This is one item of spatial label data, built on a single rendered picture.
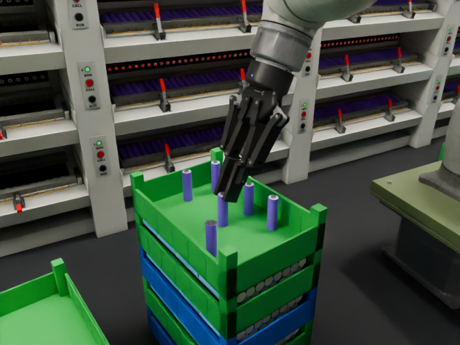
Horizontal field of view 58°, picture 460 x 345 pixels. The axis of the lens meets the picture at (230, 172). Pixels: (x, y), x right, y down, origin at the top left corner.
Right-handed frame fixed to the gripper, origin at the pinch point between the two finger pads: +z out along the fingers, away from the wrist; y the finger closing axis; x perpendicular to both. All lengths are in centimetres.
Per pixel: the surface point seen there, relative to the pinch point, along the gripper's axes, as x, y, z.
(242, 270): 6.6, -15.2, 8.3
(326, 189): -80, 34, 8
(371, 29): -78, 41, -50
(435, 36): -115, 37, -61
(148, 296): -1.1, 12.4, 31.6
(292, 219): -9.3, -8.3, 2.9
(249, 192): -4.7, -0.6, 1.6
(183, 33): -15, 54, -24
